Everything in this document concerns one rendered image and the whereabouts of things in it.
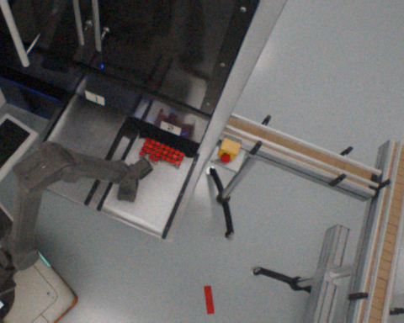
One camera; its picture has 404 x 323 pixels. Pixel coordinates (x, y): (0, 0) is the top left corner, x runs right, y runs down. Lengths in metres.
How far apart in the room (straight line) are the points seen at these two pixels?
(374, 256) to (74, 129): 1.32
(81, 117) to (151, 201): 0.50
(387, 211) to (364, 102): 1.63
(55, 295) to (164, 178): 0.90
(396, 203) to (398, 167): 0.17
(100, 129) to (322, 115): 1.86
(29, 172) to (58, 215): 1.62
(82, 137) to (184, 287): 1.17
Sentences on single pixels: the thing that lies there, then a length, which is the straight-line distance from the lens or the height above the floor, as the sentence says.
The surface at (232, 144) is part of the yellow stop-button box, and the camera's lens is 1.64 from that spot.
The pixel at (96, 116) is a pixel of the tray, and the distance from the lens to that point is 1.82.
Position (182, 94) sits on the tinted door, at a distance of 1.43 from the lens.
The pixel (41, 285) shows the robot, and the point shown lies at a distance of 2.24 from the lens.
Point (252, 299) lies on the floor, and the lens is 2.58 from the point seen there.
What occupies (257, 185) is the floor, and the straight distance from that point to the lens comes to 2.75.
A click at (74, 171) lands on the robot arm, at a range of 0.97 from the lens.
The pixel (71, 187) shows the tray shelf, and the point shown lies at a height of 0.88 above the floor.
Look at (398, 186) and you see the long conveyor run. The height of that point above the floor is 0.93.
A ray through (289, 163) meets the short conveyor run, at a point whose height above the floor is 0.92.
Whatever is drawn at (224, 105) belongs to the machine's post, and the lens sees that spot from 1.38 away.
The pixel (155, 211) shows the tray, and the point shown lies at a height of 0.88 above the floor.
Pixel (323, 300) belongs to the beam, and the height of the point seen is 0.54.
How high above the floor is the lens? 2.46
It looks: 68 degrees down
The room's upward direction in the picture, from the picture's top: 6 degrees clockwise
